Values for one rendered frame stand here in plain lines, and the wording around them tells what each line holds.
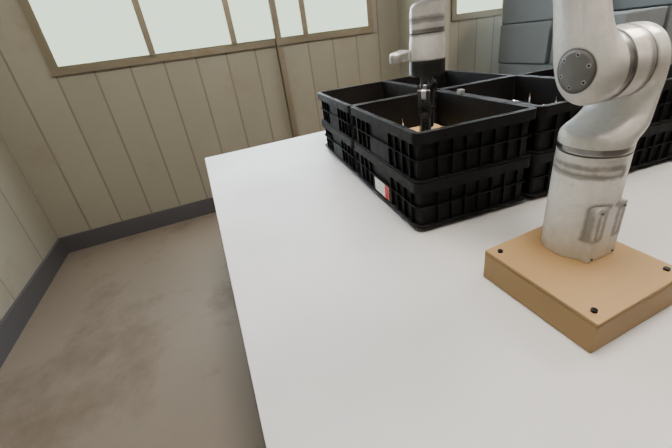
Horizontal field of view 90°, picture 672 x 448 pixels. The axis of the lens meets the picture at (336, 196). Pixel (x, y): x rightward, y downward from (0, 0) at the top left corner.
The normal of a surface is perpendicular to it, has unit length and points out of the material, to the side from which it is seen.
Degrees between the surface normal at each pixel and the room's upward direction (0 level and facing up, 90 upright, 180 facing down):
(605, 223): 91
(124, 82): 90
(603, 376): 0
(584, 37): 85
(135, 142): 90
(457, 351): 0
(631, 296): 2
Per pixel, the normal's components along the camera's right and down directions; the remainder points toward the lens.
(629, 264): -0.14, -0.88
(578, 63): -0.93, 0.22
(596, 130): -0.40, -0.73
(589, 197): -0.44, 0.46
